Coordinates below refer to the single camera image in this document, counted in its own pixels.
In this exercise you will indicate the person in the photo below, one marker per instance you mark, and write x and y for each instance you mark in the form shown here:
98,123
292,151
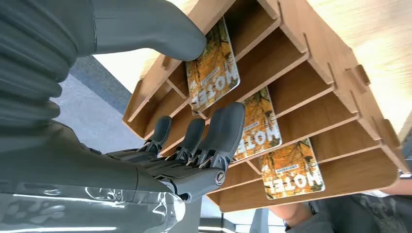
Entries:
354,214

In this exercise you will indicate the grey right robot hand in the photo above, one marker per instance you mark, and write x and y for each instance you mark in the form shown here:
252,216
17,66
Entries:
96,173

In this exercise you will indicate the wooden slotted card rack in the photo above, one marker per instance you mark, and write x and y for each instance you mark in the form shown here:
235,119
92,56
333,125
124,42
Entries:
289,83

